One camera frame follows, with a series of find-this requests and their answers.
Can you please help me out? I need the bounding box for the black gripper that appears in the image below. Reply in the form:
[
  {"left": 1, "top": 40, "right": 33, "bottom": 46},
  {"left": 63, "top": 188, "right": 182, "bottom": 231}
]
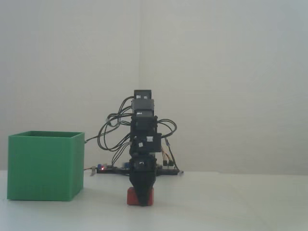
[{"left": 128, "top": 133, "right": 162, "bottom": 207}]

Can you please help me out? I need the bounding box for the red block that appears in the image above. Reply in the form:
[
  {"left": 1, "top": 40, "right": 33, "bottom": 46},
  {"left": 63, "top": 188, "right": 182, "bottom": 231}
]
[{"left": 127, "top": 187, "right": 154, "bottom": 206}]

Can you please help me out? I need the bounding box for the green plastic bin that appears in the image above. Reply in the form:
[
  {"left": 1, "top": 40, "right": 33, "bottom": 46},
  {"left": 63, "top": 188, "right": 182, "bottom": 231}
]
[{"left": 7, "top": 130, "right": 85, "bottom": 202}]

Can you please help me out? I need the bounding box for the black base electronics board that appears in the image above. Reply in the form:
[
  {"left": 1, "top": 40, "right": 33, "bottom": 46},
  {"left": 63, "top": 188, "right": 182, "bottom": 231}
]
[{"left": 96, "top": 163, "right": 180, "bottom": 176}]

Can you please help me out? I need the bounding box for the coloured jumper wire bundle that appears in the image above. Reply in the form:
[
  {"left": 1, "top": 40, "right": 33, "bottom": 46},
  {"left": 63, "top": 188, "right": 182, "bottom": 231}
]
[{"left": 161, "top": 138, "right": 181, "bottom": 174}]

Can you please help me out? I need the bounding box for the black cable with blue plug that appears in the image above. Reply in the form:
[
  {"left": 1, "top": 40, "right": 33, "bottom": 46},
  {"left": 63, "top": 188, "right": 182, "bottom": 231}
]
[{"left": 83, "top": 134, "right": 102, "bottom": 144}]

